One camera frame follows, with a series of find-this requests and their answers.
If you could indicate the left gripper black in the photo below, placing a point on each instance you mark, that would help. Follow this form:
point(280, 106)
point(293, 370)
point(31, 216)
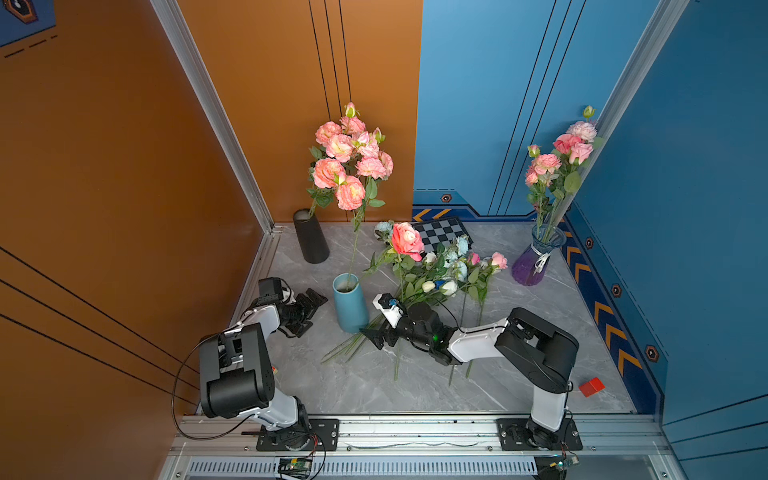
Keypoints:
point(308, 309)

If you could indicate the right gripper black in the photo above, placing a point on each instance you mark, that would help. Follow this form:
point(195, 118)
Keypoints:
point(377, 336)

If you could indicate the bunch of pink flowers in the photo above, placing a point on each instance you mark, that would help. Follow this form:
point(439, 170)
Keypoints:
point(441, 275)

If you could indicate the teal ceramic vase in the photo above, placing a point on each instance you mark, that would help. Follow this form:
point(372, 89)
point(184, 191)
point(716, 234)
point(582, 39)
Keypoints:
point(351, 309)

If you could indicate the black cylindrical vase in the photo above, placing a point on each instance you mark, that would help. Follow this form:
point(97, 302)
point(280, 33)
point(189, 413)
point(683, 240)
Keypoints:
point(312, 241)

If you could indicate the deep pink rose stem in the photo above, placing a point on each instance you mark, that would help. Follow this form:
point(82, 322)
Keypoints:
point(402, 242)

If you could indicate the large peach bloom stem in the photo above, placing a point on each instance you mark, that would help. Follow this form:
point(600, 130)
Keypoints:
point(331, 182)

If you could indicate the pink multi bloom stem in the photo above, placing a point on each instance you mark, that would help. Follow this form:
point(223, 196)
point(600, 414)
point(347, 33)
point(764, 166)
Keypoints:
point(378, 167)

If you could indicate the pale pink double stem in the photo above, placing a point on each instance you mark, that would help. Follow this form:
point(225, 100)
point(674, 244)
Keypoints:
point(367, 144)

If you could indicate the pink double bloom stem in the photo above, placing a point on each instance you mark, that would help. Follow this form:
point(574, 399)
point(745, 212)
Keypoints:
point(541, 179)

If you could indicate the pale pink carnation stem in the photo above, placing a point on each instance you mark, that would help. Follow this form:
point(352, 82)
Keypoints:
point(585, 129)

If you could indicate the peach double bloom stem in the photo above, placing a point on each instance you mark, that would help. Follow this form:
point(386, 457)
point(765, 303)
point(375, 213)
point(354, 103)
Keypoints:
point(338, 140)

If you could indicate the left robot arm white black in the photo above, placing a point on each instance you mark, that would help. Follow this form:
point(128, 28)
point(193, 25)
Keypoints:
point(236, 372)

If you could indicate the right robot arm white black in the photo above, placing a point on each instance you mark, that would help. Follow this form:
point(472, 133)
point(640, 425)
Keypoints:
point(542, 352)

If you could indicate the blue purple glass vase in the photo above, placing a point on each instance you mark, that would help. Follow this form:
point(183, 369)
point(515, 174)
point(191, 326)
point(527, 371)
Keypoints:
point(530, 267)

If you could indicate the black white chessboard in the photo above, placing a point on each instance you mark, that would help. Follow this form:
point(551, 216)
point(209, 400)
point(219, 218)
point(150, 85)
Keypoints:
point(441, 232)

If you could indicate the left green circuit board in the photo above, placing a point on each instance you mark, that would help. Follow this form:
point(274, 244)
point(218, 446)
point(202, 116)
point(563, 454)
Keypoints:
point(294, 468)

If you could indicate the green circuit board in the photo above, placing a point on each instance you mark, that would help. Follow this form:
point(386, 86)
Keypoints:
point(564, 463)
point(294, 468)

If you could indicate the red block right side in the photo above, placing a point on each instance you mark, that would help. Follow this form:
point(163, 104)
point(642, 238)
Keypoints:
point(591, 387)

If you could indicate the right green circuit board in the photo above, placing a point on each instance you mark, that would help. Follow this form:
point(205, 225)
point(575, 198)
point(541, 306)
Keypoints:
point(564, 463)

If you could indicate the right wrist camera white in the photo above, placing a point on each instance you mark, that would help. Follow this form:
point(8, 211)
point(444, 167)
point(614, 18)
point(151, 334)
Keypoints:
point(390, 307)

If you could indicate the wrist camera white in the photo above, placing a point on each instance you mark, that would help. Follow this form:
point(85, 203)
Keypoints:
point(270, 291)
point(390, 307)

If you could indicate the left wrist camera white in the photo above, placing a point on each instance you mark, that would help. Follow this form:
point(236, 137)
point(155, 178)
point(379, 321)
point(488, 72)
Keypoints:
point(270, 291)

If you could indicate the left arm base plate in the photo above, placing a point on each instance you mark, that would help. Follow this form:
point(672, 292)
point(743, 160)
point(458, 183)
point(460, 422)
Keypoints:
point(318, 434)

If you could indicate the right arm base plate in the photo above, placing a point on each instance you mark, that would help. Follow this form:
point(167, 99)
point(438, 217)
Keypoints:
point(517, 434)

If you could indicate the aluminium front rail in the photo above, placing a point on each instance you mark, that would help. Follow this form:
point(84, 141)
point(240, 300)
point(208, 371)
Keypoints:
point(477, 434)

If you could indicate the left aluminium corner post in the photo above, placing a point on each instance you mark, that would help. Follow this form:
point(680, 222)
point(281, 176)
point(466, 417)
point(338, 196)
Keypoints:
point(176, 29)

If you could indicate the aluminium corner post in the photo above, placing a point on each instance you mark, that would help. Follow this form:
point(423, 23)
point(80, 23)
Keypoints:
point(654, 36)
point(176, 29)

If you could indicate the right aluminium corner post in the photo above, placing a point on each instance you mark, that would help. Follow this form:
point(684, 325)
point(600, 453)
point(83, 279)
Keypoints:
point(654, 36)

